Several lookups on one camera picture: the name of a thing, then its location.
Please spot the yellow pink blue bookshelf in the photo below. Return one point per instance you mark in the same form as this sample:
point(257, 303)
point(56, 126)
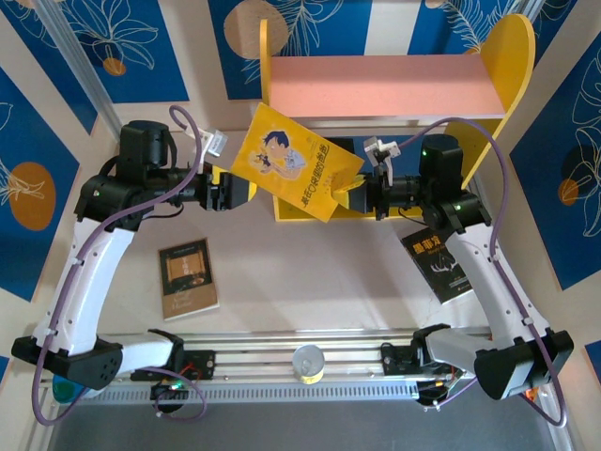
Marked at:
point(389, 84)

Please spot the black wolf eye book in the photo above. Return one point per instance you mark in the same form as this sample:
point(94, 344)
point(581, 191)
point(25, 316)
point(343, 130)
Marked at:
point(340, 143)

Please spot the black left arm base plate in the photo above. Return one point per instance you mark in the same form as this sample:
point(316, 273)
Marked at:
point(202, 364)

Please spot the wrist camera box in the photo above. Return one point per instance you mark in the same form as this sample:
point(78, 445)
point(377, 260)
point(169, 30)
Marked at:
point(217, 143)
point(378, 148)

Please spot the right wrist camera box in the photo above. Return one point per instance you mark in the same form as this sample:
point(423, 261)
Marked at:
point(378, 148)

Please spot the black controller board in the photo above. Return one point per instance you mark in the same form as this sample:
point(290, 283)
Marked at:
point(169, 390)
point(432, 392)

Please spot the black yellow-title antler book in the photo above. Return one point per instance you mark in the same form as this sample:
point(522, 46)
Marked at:
point(436, 272)

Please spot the yellow cartoon boy book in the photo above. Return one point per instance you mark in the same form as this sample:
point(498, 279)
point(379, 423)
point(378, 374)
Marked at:
point(282, 155)

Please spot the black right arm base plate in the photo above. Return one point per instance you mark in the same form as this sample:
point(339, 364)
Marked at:
point(394, 362)

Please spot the grey metal panel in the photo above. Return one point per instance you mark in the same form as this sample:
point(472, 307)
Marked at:
point(305, 427)

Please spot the aluminium rail bed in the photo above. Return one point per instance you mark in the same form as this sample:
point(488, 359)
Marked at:
point(263, 350)

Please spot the blue green plastic container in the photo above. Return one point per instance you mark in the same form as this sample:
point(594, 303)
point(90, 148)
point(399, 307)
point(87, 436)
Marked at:
point(63, 392)

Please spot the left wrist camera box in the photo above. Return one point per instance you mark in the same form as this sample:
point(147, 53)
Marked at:
point(217, 143)

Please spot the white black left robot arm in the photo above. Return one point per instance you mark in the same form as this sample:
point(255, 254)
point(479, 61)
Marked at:
point(80, 291)

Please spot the brown scroll cover book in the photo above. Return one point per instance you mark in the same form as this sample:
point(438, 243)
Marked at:
point(188, 282)

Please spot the silver drink can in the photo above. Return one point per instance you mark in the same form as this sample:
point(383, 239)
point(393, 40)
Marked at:
point(308, 364)

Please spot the aluminium corner post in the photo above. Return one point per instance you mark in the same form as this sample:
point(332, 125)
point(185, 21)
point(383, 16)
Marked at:
point(529, 5)
point(80, 61)

